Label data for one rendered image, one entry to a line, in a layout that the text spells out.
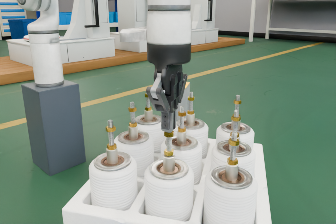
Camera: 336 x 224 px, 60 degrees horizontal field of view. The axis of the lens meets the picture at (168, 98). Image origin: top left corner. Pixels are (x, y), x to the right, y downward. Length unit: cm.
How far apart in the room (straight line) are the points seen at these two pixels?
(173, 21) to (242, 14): 571
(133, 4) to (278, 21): 327
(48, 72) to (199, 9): 340
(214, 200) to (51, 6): 76
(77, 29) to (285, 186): 240
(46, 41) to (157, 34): 59
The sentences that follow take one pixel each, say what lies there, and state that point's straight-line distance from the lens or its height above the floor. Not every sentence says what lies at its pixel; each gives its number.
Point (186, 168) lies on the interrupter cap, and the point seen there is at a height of 25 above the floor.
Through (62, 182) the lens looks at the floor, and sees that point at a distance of 106.
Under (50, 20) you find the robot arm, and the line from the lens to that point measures 102.
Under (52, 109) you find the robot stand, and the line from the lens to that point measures 102.
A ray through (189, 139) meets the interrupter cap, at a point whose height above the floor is 25.
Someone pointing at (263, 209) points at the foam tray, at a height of 18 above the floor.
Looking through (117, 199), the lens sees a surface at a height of 20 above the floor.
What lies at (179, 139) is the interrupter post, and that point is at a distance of 67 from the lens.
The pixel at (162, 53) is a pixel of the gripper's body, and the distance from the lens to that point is 47.
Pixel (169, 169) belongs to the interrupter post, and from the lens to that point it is 57.
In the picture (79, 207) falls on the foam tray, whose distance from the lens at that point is 63.
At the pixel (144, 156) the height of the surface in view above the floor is 22.
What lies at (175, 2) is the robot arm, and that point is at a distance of 46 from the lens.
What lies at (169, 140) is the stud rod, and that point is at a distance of 55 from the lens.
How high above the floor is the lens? 55
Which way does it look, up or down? 17 degrees down
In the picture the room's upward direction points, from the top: straight up
